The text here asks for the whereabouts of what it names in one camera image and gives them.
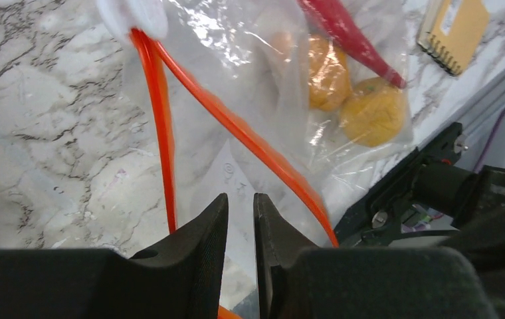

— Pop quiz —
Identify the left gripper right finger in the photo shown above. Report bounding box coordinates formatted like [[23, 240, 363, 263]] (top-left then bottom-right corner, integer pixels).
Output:
[[253, 193, 498, 318]]

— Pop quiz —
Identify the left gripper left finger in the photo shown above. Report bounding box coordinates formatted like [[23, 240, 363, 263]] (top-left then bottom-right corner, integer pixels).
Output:
[[0, 193, 229, 318]]

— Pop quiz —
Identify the clear zip top bag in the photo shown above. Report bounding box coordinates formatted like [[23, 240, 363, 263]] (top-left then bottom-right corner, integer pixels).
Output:
[[96, 1, 413, 247]]

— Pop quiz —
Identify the yellow lemon fake fruit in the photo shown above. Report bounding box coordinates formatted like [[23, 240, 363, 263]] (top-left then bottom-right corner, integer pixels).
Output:
[[340, 77, 407, 148]]

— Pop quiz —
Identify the small orange fake fruit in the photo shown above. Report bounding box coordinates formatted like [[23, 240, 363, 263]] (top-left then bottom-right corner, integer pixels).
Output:
[[308, 35, 353, 112]]

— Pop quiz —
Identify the red chili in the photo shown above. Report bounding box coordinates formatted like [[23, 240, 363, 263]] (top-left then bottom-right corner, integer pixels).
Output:
[[298, 0, 407, 89]]

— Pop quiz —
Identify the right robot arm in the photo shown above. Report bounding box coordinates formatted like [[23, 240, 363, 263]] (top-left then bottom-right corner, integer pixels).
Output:
[[412, 163, 505, 229]]

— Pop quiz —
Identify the small yellow notebook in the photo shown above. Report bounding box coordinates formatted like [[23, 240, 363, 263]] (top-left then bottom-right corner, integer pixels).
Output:
[[416, 0, 490, 76]]

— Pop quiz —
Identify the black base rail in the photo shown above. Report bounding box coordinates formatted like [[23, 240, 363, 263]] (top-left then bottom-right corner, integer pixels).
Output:
[[334, 122, 463, 247]]

